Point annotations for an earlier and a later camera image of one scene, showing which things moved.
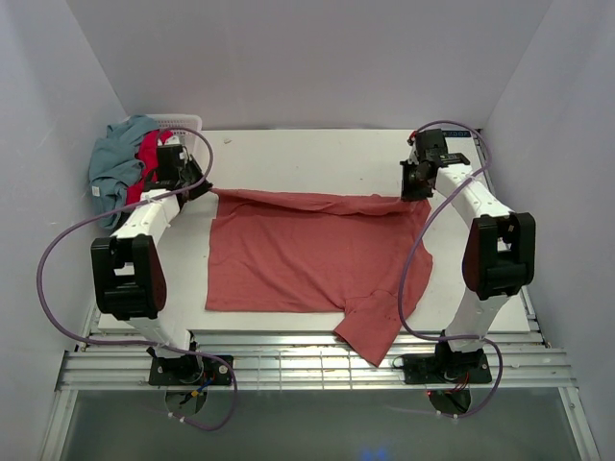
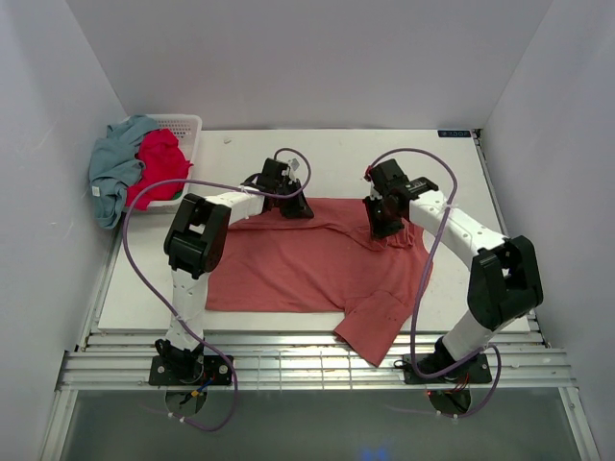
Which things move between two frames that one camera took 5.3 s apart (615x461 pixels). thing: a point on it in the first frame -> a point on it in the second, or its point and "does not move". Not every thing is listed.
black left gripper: (204, 186) -> (300, 210)
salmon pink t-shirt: (268, 253) does not move
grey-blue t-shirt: (114, 159) does not move
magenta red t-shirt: (148, 153) does not move
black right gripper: (409, 194) -> (378, 229)
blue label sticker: (451, 133) does not move
